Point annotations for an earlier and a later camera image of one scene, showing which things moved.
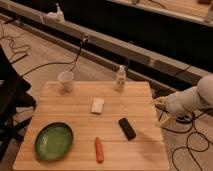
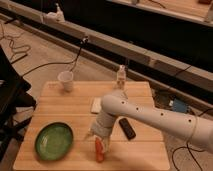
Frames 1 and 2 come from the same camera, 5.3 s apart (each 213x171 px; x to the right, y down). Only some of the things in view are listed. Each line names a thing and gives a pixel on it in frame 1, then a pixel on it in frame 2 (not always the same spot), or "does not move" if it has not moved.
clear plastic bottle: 121,79 does not move
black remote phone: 127,128 does not move
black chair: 13,97 does not move
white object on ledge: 55,17 does not move
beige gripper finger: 164,120 -> 90,134
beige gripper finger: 161,100 -> 106,144
